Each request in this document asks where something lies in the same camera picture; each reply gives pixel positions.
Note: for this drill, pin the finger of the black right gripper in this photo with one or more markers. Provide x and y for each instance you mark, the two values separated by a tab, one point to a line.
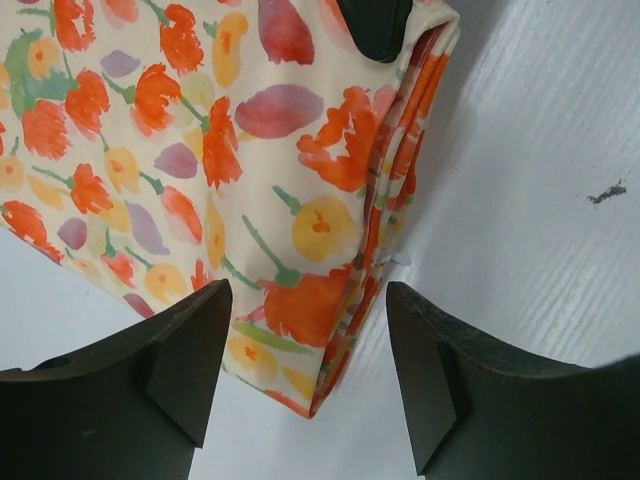
377	27

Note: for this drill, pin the orange tulip print skirt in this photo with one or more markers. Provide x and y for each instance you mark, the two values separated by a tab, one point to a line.
157	146

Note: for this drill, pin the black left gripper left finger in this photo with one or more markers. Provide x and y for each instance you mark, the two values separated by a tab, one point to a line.
134	405

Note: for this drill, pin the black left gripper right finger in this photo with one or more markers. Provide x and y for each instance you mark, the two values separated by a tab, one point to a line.
477	407

